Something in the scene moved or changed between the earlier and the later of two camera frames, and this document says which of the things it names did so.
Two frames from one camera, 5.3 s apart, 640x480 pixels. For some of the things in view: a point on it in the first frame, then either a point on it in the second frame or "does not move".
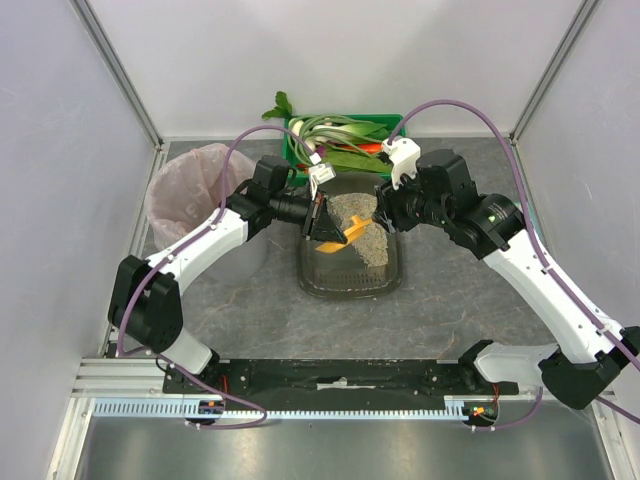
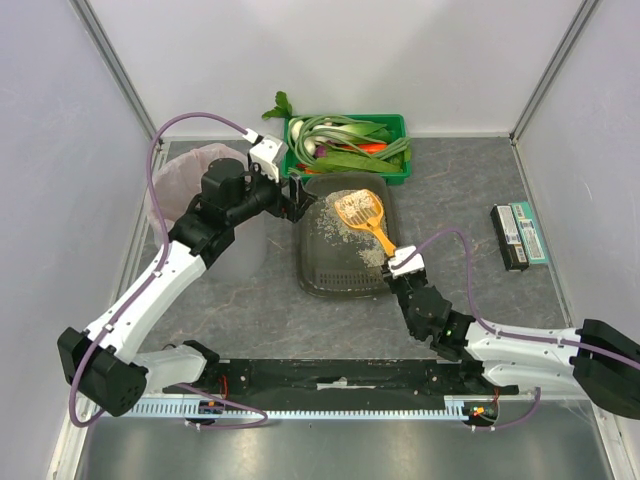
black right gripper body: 386,206 to 396,279
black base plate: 334,378 does not move
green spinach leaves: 355,162 does not move
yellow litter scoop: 357,225 to 364,209
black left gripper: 314,216 to 288,201
